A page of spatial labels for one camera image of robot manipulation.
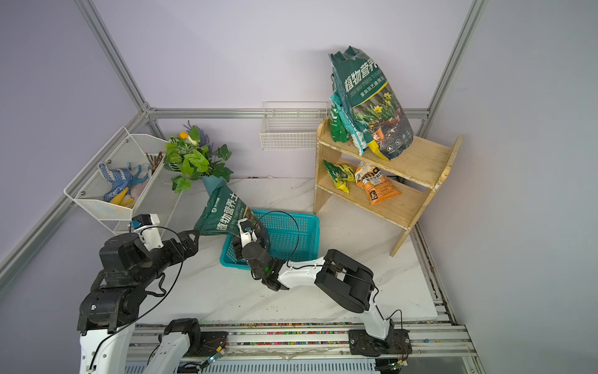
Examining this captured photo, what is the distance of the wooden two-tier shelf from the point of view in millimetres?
661

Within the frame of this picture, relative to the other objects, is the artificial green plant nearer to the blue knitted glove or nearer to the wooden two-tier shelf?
the blue knitted glove

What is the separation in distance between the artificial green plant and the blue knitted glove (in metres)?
0.14
